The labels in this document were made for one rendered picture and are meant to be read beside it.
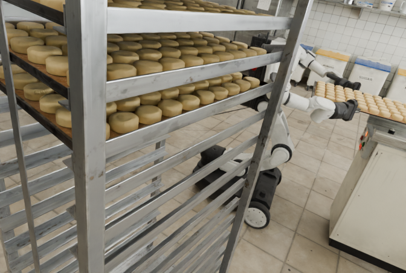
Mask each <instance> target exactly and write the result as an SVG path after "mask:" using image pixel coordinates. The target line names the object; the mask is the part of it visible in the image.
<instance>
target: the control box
mask: <svg viewBox="0 0 406 273"><path fill-rule="evenodd" d="M366 132H367V135H366ZM373 134H374V130H373V126H372V125H371V124H366V130H365V131H363V133H362V135H363V139H362V140H360V139H359V141H358V142H359V148H360V150H359V151H360V154H361V158H363V159H367V157H368V155H369V153H370V151H371V149H372V147H373V145H374V144H375V143H376V142H375V141H372V139H371V138H372V136H373ZM362 135H361V136H362ZM367 137H369V139H368V141H367ZM360 138H361V137H360ZM363 142H365V143H364V146H363V147H362V146H360V145H362V143H363Z"/></svg>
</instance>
